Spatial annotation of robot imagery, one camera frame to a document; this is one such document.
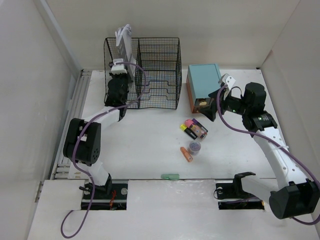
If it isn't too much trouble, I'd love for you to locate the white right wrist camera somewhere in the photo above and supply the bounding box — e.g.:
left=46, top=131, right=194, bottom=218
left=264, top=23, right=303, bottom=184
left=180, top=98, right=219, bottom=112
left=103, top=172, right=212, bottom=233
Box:
left=218, top=73, right=236, bottom=100

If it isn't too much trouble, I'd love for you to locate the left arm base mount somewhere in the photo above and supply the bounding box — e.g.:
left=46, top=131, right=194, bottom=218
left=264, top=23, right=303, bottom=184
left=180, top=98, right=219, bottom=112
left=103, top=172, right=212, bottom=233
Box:
left=79, top=180, right=128, bottom=211

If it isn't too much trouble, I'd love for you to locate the black wire mesh organizer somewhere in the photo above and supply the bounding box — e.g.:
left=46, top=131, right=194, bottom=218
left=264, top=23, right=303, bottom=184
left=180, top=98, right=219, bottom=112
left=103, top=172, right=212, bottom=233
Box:
left=103, top=36, right=183, bottom=111

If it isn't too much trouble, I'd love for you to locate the clear jar of coloured pins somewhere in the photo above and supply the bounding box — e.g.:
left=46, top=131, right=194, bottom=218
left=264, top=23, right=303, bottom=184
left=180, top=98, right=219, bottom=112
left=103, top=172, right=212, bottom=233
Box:
left=188, top=140, right=202, bottom=156

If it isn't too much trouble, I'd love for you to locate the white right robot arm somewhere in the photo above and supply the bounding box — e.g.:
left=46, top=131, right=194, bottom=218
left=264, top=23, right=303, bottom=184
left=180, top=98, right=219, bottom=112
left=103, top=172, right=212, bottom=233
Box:
left=200, top=82, right=320, bottom=221

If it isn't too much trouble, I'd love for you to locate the pink highlighter marker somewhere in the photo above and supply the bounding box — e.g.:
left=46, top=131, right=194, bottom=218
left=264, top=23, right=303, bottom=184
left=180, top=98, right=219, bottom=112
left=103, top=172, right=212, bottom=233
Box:
left=184, top=119, right=198, bottom=131

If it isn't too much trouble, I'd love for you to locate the yellow highlighter marker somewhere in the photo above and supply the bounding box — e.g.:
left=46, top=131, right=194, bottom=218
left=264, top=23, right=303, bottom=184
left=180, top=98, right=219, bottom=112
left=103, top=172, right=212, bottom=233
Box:
left=180, top=124, right=197, bottom=140

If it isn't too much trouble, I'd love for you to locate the blue and orange drawer box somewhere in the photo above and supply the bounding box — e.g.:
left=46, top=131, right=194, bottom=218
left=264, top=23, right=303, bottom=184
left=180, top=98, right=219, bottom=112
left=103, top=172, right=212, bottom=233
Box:
left=186, top=63, right=221, bottom=114

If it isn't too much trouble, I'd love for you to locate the purple highlighter marker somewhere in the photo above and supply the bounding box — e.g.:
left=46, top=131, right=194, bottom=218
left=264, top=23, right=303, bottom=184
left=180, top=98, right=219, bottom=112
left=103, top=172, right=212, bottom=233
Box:
left=192, top=118, right=208, bottom=133

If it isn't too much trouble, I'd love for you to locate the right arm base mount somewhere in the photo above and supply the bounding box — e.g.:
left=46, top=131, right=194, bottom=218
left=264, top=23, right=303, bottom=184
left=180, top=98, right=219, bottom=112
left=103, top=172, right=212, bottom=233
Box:
left=213, top=181, right=265, bottom=210

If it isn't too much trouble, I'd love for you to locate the aluminium rail frame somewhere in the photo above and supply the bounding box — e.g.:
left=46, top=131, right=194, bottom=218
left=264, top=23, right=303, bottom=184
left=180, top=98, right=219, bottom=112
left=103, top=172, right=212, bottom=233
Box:
left=48, top=69, right=92, bottom=180

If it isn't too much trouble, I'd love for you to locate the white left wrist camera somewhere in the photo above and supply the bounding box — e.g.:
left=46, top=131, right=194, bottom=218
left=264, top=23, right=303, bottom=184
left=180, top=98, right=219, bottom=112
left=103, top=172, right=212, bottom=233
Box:
left=109, top=58, right=128, bottom=75

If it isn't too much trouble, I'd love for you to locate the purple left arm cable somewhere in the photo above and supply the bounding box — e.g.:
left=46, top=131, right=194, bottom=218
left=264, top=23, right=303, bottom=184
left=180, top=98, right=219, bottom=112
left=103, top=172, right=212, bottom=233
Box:
left=60, top=62, right=147, bottom=238

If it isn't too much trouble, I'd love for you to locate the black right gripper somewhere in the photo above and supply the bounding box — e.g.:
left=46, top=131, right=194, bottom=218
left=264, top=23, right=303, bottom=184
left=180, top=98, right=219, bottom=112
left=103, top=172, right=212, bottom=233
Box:
left=197, top=87, right=250, bottom=121

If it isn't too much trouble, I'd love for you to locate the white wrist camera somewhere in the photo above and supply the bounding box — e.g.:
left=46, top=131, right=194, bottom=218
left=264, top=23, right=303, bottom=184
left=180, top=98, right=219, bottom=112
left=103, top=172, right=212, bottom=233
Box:
left=109, top=58, right=128, bottom=75
left=218, top=73, right=236, bottom=100

